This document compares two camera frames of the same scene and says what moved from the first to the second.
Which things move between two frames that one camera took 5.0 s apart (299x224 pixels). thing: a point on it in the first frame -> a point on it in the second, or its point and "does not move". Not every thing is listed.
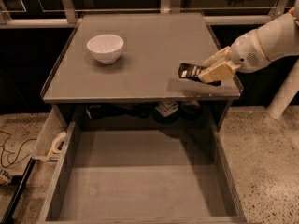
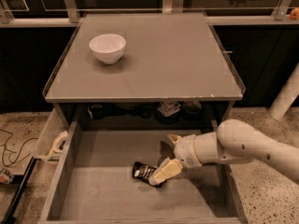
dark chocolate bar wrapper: x=192 y=72 -> x=142 y=171
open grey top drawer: x=143 y=172 does not move
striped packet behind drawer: x=167 y=108 does not move
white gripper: x=247 y=52 -> x=184 y=152
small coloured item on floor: x=6 y=178 does not move
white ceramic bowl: x=106 y=48 does not move
